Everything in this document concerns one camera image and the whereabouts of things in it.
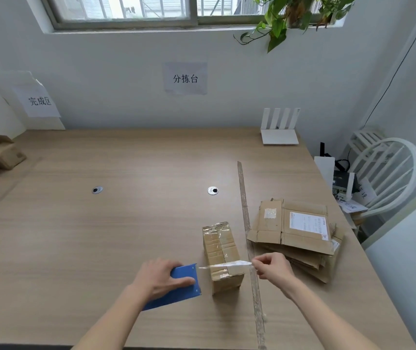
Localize person's left forearm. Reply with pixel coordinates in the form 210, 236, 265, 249
70, 284, 152, 350

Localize white wooden chair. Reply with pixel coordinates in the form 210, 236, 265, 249
344, 129, 416, 245

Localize clear tape strip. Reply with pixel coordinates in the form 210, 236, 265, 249
198, 259, 256, 271

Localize white papers on chair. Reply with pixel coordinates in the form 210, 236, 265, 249
337, 178, 376, 214

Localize window with grey frame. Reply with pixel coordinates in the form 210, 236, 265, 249
40, 0, 347, 33

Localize thin black wall cable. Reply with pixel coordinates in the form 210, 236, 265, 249
361, 5, 416, 130

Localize white paper sign on board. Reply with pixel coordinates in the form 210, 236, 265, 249
11, 71, 62, 119

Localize white router with antennas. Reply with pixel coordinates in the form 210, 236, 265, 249
260, 107, 300, 145

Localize white cabinet top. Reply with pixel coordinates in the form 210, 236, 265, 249
361, 195, 416, 350

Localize person's left hand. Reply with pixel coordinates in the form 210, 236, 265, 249
131, 257, 196, 303

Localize person's right hand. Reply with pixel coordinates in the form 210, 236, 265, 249
253, 252, 297, 299

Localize black electronic device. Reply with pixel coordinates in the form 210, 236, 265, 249
333, 159, 356, 195

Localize green hanging plant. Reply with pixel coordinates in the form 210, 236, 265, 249
233, 0, 359, 54

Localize open brown cardboard box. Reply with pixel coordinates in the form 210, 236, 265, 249
0, 133, 27, 184

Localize person's right forearm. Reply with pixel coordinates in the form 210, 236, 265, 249
284, 277, 376, 350

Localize white flat box device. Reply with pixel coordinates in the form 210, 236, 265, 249
314, 156, 336, 190

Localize blue tape dispenser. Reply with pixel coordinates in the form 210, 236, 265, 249
142, 263, 202, 312

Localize stack of flattened cardboard boxes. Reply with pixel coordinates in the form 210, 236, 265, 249
246, 198, 346, 285

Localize white paper wall sign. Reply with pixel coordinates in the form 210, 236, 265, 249
161, 62, 208, 96

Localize small taped cardboard box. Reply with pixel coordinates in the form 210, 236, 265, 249
202, 221, 246, 296

